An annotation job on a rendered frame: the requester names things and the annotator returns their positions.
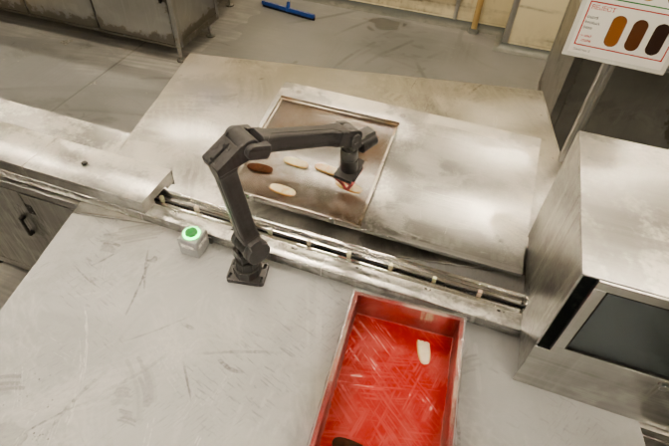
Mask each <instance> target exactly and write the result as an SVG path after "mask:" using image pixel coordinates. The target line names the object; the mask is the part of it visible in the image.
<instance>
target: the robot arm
mask: <svg viewBox="0 0 669 446"><path fill-rule="evenodd" d="M376 144H378V137H377V135H376V131H375V130H374V129H372V128H371V127H369V126H368V125H367V126H365V127H363V128H361V129H357V128H356V127H355V126H353V125H352V124H351V123H349V122H348V121H346V120H336V121H335V122H331V123H329V124H324V125H308V126H292V127H275V128H261V127H250V126H249V125H248V124H235V125H230V126H228V127H227V128H226V130H225V132H224V133H223V134H222V135H221V136H220V137H219V138H218V140H217V141H216V142H215V143H214V144H213V145H212V146H211V147H210V148H209V149H208V150H207V151H206V152H205V153H204V154H203V155H202V159H203V161H204V163H205V164H207V165H208V166H209V169H210V171H211V173H212V174H213V176H214V178H215V181H216V183H217V186H218V188H219V191H220V193H221V196H222V199H223V201H224V204H225V206H226V209H227V212H228V214H229V217H230V219H231V222H232V225H233V226H232V228H233V231H234V232H233V234H232V236H231V242H232V243H233V244H234V246H235V247H234V248H233V249H232V251H233V256H234V257H235V258H234V259H233V260H232V263H231V266H230V268H229V271H228V274H227V276H226V279H227V282H228V283H234V284H241V285H248V286H255V287H263V286H264V284H265V281H266V278H267V274H268V271H269V263H267V262H262V261H264V260H265V259H266V258H267V257H268V255H269V253H270V250H271V248H270V246H269V245H268V243H267V242H266V241H265V240H264V239H263V238H262V237H261V236H260V234H259V231H258V229H257V227H256V225H255V223H254V220H253V217H252V214H251V211H250V208H249V205H248V201H247V198H246V195H245V192H244V189H243V186H242V183H241V180H240V177H239V173H238V167H239V166H241V165H242V164H244V163H246V162H247V161H249V160H260V159H268V158H269V156H270V154H271V152H277V151H286V150H296V149H306V148H316V147H326V146H332V147H340V166H339V167H338V169H337V170H336V172H335V173H334V179H335V180H336V181H337V182H339V183H340V184H341V186H342V187H343V189H344V190H346V191H349V190H350V188H351V187H352V186H353V185H354V183H355V181H356V179H357V178H358V176H359V175H360V174H361V172H362V171H363V165H364V160H362V159H360V158H358V152H359V151H360V152H362V153H364V152H366V151H367V150H369V149H370V148H372V147H373V146H375V145H376ZM344 183H346V184H347V185H348V187H345V185H344Z"/></svg>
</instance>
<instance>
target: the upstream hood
mask: <svg viewBox="0 0 669 446"><path fill-rule="evenodd" d="M0 169H2V170H6V171H9V172H12V173H15V174H19V175H22V176H25V177H28V178H32V179H35V180H38V181H41V182H44V183H48V184H51V185H54V186H57V187H61V188H64V189H67V190H70V191H74V192H77V193H80V194H83V195H87V196H90V197H93V198H96V199H99V200H102V201H105V202H108V203H111V204H115V205H118V206H121V207H124V208H128V209H131V210H134V211H137V212H141V213H144V214H146V212H147V211H148V210H149V209H150V208H151V207H152V206H153V204H154V203H155V202H154V198H155V197H156V196H157V195H158V194H159V193H160V192H161V191H162V189H163V188H164V187H165V186H166V189H167V188H168V187H169V186H170V185H171V184H174V185H175V183H174V179H173V176H172V174H173V173H172V170H171V169H167V168H164V167H160V166H157V165H153V164H150V163H146V162H142V161H139V160H135V159H132V158H128V157H125V156H121V155H118V154H114V153H111V152H107V151H104V150H100V149H96V148H93V147H89V146H86V145H82V144H79V143H75V142H72V141H68V140H65V139H61V138H57V137H54V136H51V135H47V134H43V133H40V132H36V131H33V130H30V129H27V128H23V127H20V126H16V125H13V124H9V123H5V122H2V121H0Z"/></svg>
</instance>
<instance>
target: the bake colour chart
mask: <svg viewBox="0 0 669 446"><path fill-rule="evenodd" d="M561 53H562V54H565V55H570V56H574V57H579V58H584V59H588V60H593V61H597V62H601V63H606V64H610V65H615V66H620V67H624V68H629V69H633V70H638V71H643V72H647V73H652V74H657V75H661V76H663V75H664V73H665V71H666V69H667V68H668V66H669V0H582V1H581V4H580V6H579V9H578V11H577V14H576V17H575V19H574V22H573V24H572V27H571V29H570V32H569V34H568V37H567V39H566V42H565V44H564V47H563V49H562V52H561Z"/></svg>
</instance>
